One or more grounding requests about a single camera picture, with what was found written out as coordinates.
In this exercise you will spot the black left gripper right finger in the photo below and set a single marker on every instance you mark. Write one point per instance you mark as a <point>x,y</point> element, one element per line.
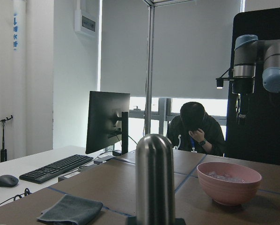
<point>179,221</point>

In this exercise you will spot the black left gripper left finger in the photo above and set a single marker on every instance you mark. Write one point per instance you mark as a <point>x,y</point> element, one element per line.
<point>131,221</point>

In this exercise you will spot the pink bowl of ice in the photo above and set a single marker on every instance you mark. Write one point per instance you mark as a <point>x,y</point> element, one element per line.
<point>228,184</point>

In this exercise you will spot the grey folded cloth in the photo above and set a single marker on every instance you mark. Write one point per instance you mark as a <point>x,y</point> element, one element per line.
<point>71,210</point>

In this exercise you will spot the seated person in black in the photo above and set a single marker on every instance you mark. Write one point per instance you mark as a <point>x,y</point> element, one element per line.
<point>196,131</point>

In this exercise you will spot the black keyboard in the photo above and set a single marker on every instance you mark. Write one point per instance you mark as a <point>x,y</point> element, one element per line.
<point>55,169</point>

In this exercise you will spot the black computer monitor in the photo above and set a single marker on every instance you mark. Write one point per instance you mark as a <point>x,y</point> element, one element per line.
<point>108,114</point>

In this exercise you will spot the black computer mouse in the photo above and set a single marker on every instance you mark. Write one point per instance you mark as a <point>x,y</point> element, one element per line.
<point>8,181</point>

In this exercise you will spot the black tripod stand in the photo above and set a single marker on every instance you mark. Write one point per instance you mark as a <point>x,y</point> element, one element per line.
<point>3,151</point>

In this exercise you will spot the white wall cabinet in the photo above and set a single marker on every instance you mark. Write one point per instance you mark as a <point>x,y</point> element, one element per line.
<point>84,23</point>

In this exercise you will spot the aluminium frame post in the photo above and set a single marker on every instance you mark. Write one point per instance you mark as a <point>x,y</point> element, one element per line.
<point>168,31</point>

